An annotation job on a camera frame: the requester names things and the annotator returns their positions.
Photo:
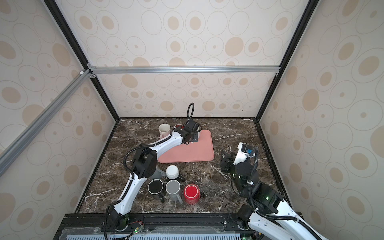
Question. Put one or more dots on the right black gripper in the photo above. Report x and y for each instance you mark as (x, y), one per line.
(226, 165)

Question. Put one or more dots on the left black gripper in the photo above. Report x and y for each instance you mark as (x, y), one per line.
(195, 137)

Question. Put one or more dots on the pink rectangular tray mat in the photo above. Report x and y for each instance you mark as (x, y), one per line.
(200, 151)

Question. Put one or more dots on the pale pink mug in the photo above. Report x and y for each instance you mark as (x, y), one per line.
(164, 130)

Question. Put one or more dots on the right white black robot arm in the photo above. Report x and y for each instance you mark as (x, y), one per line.
(286, 224)

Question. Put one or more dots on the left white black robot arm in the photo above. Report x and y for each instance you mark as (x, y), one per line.
(141, 163)

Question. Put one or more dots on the grey mug back row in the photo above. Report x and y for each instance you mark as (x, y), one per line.
(158, 174)

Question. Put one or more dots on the grey mug row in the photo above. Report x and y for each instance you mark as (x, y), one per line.
(158, 174)
(173, 188)

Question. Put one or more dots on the grey mug front row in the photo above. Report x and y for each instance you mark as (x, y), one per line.
(173, 188)

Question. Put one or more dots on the black mug white rim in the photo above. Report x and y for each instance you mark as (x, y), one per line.
(157, 190)

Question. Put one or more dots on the left slanted aluminium bar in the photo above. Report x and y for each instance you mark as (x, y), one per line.
(25, 138)

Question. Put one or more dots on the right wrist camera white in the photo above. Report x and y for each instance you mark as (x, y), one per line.
(243, 151)

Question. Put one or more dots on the white mug black handle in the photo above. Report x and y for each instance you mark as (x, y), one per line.
(173, 173)

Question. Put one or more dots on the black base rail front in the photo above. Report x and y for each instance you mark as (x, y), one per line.
(182, 226)

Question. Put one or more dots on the horizontal aluminium frame bar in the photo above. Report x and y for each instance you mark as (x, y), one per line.
(185, 70)

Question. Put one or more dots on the right black corner post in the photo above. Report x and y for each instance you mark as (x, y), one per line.
(302, 25)

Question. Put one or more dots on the black corner post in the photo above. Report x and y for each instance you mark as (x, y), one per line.
(302, 25)
(74, 44)

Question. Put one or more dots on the left black corner post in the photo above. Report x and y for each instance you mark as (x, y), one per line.
(74, 44)

